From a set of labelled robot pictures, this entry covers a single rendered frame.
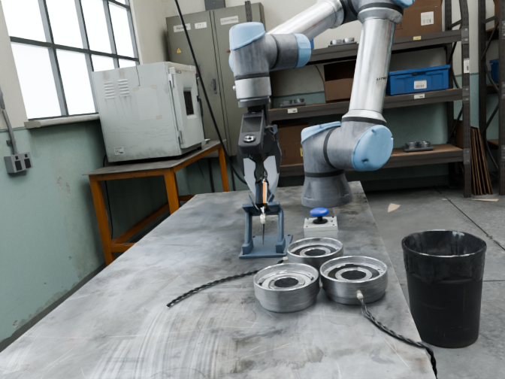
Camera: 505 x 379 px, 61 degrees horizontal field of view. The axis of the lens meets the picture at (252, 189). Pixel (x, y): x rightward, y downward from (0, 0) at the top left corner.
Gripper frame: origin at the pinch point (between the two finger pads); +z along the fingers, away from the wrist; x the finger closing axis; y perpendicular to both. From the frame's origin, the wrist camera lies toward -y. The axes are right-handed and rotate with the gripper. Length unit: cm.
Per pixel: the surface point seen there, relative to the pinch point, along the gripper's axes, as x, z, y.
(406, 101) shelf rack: -73, 0, 323
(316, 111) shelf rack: 9, -1, 320
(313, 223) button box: -10.5, 7.6, -1.3
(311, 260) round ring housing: -11.3, 8.6, -19.6
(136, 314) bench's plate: 16.9, 11.9, -32.1
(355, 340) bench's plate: -18.1, 12.0, -38.9
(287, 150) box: 40, 34, 325
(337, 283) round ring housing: -16.0, 8.4, -29.5
